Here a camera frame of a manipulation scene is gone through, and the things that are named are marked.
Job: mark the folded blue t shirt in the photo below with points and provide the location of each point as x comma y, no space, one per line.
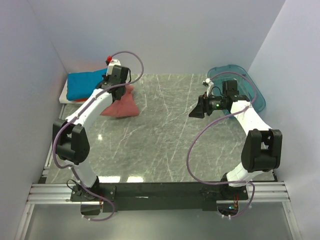
80,85

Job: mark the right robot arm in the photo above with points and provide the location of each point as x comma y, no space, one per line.
263,145

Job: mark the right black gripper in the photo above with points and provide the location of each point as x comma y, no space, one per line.
198,111

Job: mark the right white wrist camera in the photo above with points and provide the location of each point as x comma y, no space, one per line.
210,85

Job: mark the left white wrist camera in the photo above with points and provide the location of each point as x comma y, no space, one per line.
111,63

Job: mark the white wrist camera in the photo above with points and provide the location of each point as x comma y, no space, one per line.
111,63
210,85

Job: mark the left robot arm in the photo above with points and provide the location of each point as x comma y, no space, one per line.
71,146

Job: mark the folded orange t shirt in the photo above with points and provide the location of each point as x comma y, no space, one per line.
80,100

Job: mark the salmon pink t shirt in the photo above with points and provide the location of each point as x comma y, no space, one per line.
125,107

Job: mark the aluminium frame rail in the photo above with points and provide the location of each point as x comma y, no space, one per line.
151,147

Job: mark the white board under stack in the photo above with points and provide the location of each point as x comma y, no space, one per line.
63,96

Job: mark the black base beam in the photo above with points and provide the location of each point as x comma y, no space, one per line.
139,196

